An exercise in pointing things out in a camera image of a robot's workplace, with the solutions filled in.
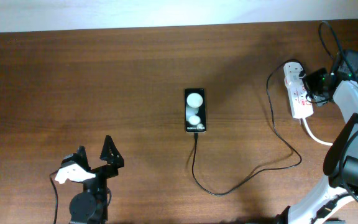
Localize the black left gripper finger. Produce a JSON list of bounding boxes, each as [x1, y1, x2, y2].
[[100, 135, 124, 169], [76, 146, 90, 171]]

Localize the black USB charging cable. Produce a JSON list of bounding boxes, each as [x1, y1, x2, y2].
[[191, 58, 307, 197]]

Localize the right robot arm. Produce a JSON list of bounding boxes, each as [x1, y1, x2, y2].
[[274, 50, 358, 223]]

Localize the white power strip red switches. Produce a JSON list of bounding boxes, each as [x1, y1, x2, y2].
[[283, 62, 313, 119]]

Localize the black smartphone with lit screen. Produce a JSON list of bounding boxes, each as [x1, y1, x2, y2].
[[184, 88, 207, 133]]

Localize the white USB charger plug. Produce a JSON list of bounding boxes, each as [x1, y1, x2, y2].
[[284, 70, 305, 88]]

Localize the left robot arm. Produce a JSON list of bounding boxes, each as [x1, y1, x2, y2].
[[55, 135, 124, 224]]

